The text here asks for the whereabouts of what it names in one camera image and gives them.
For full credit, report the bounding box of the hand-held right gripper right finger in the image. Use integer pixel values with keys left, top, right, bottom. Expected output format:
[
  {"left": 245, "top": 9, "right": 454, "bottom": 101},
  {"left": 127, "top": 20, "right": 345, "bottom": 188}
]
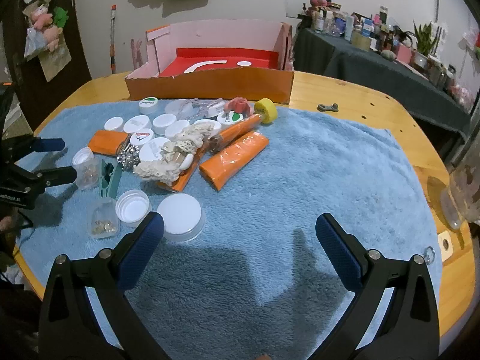
[{"left": 307, "top": 213, "right": 440, "bottom": 360}]

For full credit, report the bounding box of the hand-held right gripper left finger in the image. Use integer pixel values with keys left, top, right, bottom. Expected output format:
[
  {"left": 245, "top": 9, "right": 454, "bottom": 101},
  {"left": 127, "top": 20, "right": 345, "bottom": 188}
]
[{"left": 38, "top": 211, "right": 171, "bottom": 360}]

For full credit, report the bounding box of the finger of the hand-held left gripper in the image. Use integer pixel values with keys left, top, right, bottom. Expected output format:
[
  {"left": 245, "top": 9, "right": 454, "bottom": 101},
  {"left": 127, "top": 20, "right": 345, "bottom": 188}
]
[
  {"left": 0, "top": 135, "right": 65, "bottom": 164},
  {"left": 7, "top": 165, "right": 77, "bottom": 196}
]

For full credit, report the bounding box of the small clear jar white cap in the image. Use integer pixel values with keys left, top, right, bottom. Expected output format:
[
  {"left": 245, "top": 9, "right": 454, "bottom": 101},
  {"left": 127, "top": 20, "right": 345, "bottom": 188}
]
[{"left": 72, "top": 147, "right": 100, "bottom": 191}]

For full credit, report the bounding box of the white screw cap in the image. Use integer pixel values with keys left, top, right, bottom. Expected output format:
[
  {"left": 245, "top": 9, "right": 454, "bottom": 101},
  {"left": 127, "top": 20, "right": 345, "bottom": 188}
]
[{"left": 115, "top": 190, "right": 152, "bottom": 227}]

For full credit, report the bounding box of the large white round lid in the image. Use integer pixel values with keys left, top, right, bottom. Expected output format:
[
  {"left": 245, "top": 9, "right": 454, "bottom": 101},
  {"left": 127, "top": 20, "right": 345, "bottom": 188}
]
[{"left": 156, "top": 194, "right": 206, "bottom": 242}]

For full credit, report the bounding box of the orange packet of silver bells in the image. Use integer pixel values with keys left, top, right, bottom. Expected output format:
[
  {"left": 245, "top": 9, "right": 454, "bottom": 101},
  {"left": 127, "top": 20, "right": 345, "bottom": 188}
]
[{"left": 88, "top": 129, "right": 142, "bottom": 173}]

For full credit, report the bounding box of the cream lace trim bundle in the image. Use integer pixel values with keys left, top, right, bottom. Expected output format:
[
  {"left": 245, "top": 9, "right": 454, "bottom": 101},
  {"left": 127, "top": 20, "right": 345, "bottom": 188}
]
[{"left": 133, "top": 123, "right": 223, "bottom": 185}]

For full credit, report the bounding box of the pile of plain white lids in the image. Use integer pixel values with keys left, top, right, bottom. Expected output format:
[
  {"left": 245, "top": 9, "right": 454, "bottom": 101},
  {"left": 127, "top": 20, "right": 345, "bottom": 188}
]
[{"left": 104, "top": 99, "right": 196, "bottom": 164}]

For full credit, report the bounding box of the narrow orange packet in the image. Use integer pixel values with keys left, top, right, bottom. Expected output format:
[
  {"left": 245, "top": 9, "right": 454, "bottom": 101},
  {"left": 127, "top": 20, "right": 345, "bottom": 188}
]
[{"left": 210, "top": 113, "right": 263, "bottom": 154}]

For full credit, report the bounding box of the orange cardboard box red inside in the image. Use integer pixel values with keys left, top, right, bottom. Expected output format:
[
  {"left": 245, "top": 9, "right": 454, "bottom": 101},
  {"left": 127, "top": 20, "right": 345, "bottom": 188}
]
[{"left": 124, "top": 21, "right": 295, "bottom": 105}]

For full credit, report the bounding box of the small clear open jar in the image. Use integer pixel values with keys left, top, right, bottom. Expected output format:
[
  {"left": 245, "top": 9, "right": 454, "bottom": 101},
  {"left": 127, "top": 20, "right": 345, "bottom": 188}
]
[{"left": 88, "top": 199, "right": 121, "bottom": 239}]

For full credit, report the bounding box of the teal plastic clothespin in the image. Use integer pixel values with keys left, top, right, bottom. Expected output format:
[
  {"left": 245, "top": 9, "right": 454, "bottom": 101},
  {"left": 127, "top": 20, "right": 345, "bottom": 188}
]
[{"left": 98, "top": 158, "right": 123, "bottom": 199}]

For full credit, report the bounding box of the flat orange packet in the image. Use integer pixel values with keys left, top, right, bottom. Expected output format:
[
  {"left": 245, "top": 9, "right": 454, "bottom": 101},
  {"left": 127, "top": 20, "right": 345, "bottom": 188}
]
[{"left": 157, "top": 144, "right": 209, "bottom": 193}]

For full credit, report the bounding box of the light blue towel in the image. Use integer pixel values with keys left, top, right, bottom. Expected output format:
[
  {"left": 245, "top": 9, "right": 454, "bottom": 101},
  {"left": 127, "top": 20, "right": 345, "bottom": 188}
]
[{"left": 15, "top": 99, "right": 441, "bottom": 347}]

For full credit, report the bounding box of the brown paper bag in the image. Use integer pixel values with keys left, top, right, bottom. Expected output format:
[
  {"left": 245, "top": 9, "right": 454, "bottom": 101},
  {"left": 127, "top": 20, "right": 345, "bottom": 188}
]
[{"left": 37, "top": 47, "right": 73, "bottom": 82}]

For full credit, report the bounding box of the dark brown door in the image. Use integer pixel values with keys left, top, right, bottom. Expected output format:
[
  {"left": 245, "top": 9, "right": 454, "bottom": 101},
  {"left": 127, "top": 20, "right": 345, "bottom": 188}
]
[{"left": 7, "top": 0, "right": 92, "bottom": 136}]

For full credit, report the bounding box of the large orange wrapped packet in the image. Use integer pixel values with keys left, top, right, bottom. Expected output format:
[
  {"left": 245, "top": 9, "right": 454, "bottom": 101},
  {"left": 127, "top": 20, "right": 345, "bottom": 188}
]
[{"left": 199, "top": 131, "right": 270, "bottom": 192}]

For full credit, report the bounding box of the pink pig plush toy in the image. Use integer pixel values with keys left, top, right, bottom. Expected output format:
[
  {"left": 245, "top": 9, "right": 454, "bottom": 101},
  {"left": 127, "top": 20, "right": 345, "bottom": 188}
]
[{"left": 31, "top": 5, "right": 53, "bottom": 31}]

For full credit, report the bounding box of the clear patterned plastic bottle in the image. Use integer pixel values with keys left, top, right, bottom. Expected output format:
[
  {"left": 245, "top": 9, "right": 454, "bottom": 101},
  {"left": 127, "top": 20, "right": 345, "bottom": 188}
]
[{"left": 440, "top": 150, "right": 480, "bottom": 231}]

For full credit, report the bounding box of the white lid green red logo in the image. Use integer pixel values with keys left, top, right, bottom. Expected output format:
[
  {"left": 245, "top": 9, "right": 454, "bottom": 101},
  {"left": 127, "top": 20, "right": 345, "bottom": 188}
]
[{"left": 217, "top": 110, "right": 244, "bottom": 125}]

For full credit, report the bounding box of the yellow tape roll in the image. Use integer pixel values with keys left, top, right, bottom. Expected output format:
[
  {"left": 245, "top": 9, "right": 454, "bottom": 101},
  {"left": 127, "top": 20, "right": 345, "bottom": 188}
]
[{"left": 254, "top": 98, "right": 279, "bottom": 125}]

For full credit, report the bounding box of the pink plastic clothespin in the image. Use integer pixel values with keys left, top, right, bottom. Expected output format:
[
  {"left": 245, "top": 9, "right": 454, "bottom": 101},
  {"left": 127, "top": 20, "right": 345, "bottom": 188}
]
[{"left": 225, "top": 97, "right": 250, "bottom": 115}]

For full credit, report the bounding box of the dark side table with bottles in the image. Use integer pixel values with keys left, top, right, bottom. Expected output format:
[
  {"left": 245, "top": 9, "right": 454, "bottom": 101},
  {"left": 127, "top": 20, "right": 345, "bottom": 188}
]
[{"left": 292, "top": 26, "right": 473, "bottom": 136}]

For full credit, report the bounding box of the row of cosmetic bottles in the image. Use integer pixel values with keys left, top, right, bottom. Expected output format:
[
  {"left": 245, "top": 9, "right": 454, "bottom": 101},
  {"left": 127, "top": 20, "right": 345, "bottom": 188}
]
[{"left": 300, "top": 2, "right": 413, "bottom": 55}]

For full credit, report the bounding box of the potted green plant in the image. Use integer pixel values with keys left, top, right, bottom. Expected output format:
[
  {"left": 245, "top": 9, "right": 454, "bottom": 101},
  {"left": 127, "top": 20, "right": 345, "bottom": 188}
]
[{"left": 412, "top": 20, "right": 443, "bottom": 68}]

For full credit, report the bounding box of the white refrigerator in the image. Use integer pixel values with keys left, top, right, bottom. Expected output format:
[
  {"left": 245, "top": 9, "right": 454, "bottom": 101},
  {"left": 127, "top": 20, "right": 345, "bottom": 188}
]
[{"left": 437, "top": 0, "right": 480, "bottom": 42}]

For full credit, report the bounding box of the black cable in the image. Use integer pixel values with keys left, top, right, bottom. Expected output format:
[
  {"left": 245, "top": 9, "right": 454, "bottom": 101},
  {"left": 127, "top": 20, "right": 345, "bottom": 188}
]
[{"left": 13, "top": 210, "right": 35, "bottom": 230}]

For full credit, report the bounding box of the white orange broom handle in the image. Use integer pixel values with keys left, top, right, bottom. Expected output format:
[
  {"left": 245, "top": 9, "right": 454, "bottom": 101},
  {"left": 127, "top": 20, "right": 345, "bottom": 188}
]
[{"left": 109, "top": 4, "right": 118, "bottom": 76}]

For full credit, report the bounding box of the silver bead chain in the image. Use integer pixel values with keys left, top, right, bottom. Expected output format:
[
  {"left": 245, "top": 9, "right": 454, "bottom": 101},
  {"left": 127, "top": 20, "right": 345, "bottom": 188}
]
[{"left": 174, "top": 97, "right": 226, "bottom": 121}]

